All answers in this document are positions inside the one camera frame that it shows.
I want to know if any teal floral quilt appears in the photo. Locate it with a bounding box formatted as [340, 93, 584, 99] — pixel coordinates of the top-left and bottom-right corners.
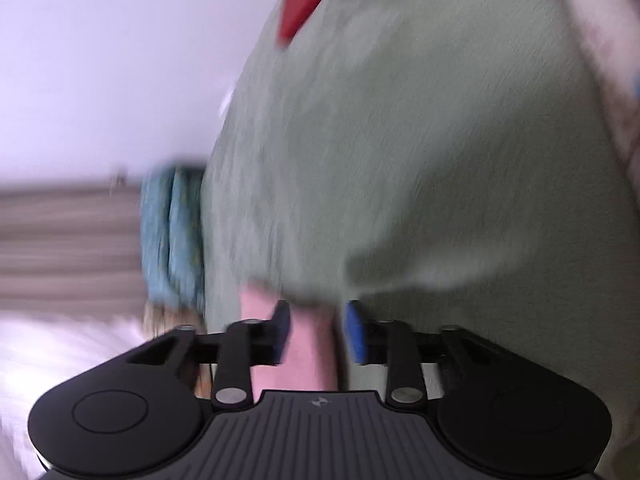
[140, 162, 208, 311]

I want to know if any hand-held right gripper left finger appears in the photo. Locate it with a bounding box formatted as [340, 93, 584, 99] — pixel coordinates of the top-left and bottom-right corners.
[122, 300, 293, 408]

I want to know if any wide beige curtain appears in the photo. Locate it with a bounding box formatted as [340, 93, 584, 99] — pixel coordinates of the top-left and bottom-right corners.
[0, 185, 151, 316]

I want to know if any pale pink cloth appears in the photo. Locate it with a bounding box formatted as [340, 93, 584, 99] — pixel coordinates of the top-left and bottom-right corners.
[557, 0, 640, 183]

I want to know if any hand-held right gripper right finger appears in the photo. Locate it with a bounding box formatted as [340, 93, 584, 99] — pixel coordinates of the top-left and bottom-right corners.
[344, 300, 516, 406]

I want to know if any plaid quilt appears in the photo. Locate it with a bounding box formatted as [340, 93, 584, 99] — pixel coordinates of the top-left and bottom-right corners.
[142, 304, 211, 396]

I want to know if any bed with green sheet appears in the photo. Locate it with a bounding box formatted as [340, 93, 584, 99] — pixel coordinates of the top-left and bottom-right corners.
[200, 0, 640, 480]

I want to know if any pink sweater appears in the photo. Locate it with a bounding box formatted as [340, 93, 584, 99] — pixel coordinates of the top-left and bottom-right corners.
[239, 280, 346, 393]

